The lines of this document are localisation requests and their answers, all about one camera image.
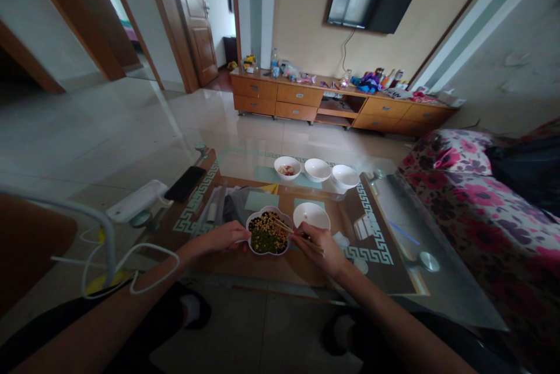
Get person's right hand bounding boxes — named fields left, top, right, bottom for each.
left=290, top=221, right=351, bottom=279

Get person's left hand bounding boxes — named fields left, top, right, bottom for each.
left=191, top=221, right=253, bottom=256

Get wooden chopsticks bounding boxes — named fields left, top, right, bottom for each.
left=272, top=218, right=326, bottom=257

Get white flower-shaped bowl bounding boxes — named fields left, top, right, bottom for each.
left=245, top=205, right=293, bottom=257

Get glass coffee table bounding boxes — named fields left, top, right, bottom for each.
left=131, top=142, right=510, bottom=333

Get white round bowl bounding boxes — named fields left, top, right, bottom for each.
left=292, top=202, right=331, bottom=231
left=304, top=158, right=332, bottom=183
left=330, top=164, right=361, bottom=191

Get pile of mixed beans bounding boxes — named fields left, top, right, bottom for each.
left=248, top=211, right=291, bottom=255

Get white bowl with red bits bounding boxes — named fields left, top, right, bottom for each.
left=274, top=156, right=302, bottom=181

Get black smartphone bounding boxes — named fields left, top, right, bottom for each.
left=163, top=166, right=207, bottom=204

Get person's legs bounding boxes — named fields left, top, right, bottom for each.
left=0, top=279, right=522, bottom=374

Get white power strip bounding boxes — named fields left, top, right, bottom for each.
left=105, top=179, right=172, bottom=223

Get wooden television cabinet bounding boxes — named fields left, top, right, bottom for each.
left=229, top=68, right=460, bottom=138

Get floral sofa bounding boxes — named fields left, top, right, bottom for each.
left=397, top=118, right=560, bottom=374

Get wooden door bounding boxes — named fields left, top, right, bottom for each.
left=168, top=0, right=219, bottom=88

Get black bag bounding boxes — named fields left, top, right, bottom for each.
left=484, top=134, right=560, bottom=224

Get white cable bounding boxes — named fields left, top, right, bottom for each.
left=0, top=184, right=181, bottom=300

